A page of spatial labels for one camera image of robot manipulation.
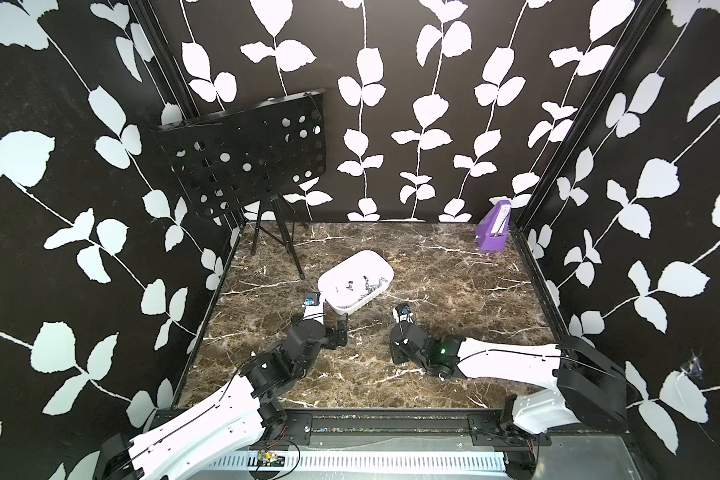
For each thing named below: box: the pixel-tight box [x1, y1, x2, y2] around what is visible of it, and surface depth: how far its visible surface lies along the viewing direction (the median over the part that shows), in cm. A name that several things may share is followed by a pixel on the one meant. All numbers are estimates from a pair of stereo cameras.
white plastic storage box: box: [318, 250, 395, 314], surface depth 102 cm
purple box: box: [475, 200, 512, 251], surface depth 110 cm
